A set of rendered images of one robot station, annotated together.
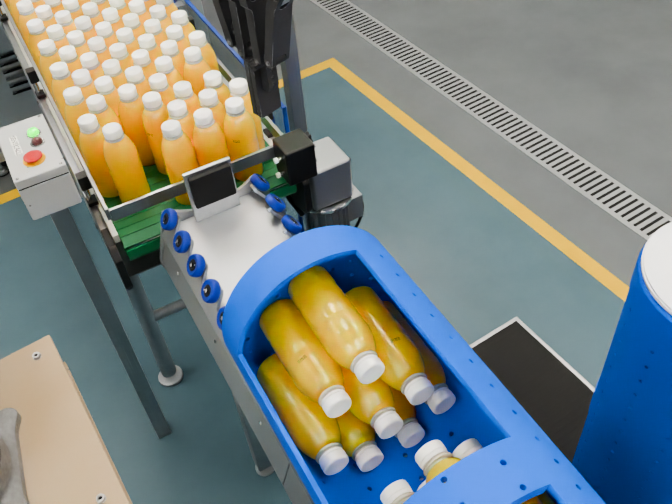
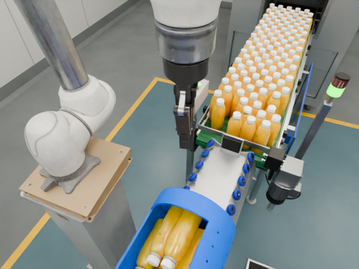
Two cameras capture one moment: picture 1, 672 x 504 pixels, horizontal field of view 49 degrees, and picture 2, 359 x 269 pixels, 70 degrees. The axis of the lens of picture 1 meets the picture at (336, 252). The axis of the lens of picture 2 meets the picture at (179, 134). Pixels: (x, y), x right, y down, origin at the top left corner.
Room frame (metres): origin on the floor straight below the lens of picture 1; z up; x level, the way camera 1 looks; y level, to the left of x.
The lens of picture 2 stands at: (0.44, -0.22, 1.92)
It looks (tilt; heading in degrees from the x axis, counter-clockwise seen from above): 47 degrees down; 50
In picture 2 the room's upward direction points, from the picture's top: straight up
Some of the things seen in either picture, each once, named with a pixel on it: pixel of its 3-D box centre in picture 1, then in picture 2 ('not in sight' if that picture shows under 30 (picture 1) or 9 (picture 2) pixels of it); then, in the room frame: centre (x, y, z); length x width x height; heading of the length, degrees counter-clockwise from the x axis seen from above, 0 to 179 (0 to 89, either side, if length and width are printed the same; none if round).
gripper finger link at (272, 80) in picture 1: (273, 71); (185, 135); (0.68, 0.05, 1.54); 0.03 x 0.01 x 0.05; 41
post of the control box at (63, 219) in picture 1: (116, 331); (189, 157); (1.20, 0.58, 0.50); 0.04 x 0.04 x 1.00; 25
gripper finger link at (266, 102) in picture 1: (265, 85); (186, 137); (0.69, 0.06, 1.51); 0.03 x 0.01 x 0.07; 131
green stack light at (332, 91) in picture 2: not in sight; (335, 89); (1.63, 0.07, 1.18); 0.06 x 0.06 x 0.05
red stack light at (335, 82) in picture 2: not in sight; (340, 81); (1.63, 0.07, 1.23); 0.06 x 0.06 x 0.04
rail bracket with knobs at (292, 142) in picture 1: (293, 159); (273, 159); (1.26, 0.07, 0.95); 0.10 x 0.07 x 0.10; 115
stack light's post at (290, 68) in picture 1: (306, 185); (292, 168); (1.63, 0.07, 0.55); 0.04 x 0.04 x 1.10; 25
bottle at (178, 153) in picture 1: (181, 164); (233, 128); (1.24, 0.31, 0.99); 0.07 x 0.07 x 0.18
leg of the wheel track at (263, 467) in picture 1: (248, 410); not in sight; (1.05, 0.27, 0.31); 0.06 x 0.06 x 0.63; 25
